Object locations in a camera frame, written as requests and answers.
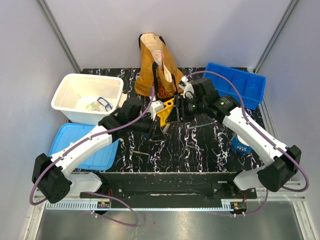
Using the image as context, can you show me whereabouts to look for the packaged gloves clear bag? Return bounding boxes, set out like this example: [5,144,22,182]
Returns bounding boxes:
[84,101,103,112]

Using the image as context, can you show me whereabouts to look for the blue compartment bin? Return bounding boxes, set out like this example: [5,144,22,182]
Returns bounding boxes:
[203,63,266,110]

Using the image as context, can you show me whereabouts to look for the brown paper bag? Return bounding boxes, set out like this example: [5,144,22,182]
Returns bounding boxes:
[134,32,184,100]

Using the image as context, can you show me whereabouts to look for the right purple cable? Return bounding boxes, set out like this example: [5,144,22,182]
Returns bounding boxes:
[183,71,310,217]

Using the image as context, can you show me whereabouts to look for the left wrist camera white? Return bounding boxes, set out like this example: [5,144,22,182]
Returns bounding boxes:
[148,100,165,120]

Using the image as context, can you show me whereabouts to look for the light blue tub lid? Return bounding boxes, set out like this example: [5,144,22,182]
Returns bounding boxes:
[49,123,119,171]

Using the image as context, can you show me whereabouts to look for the aluminium rail frame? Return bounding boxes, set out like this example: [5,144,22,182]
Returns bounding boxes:
[25,188,314,240]

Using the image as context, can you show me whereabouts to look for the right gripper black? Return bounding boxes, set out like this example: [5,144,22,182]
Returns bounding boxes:
[165,94,207,124]

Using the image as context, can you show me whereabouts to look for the white plastic tub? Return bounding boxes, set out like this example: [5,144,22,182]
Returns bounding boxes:
[51,73,127,125]

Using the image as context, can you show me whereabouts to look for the blue safety glasses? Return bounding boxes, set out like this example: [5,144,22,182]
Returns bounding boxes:
[97,97,113,112]

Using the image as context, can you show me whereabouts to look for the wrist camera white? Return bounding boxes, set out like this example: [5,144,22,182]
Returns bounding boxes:
[148,100,165,120]
[178,76,194,99]

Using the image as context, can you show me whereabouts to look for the yellow test tube rack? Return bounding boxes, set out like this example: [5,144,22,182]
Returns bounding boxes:
[156,98,174,127]

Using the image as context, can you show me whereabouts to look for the bent glass tube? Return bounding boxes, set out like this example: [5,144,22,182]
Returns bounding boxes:
[131,150,151,163]

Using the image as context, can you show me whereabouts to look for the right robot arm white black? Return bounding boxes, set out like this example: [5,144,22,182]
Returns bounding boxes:
[167,76,302,198]

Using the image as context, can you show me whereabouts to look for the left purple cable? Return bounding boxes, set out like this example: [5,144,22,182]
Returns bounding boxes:
[29,86,156,227]

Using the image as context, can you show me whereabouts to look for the clear pipette tube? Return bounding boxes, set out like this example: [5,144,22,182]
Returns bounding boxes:
[187,122,214,130]

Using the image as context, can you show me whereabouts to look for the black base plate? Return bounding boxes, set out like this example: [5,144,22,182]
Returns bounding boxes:
[96,172,257,200]

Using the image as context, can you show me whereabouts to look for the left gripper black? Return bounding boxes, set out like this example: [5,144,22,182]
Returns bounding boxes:
[128,112,167,142]

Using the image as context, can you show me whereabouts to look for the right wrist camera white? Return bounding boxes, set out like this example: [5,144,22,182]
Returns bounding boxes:
[178,76,194,99]

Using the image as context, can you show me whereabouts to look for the purple cable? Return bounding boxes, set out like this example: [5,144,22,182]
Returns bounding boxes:
[183,71,310,217]
[29,86,156,227]

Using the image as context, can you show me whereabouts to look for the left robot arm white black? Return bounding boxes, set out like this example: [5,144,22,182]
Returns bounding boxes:
[29,99,165,206]

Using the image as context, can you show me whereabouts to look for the short clear test tube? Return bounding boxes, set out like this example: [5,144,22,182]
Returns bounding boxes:
[162,124,170,134]

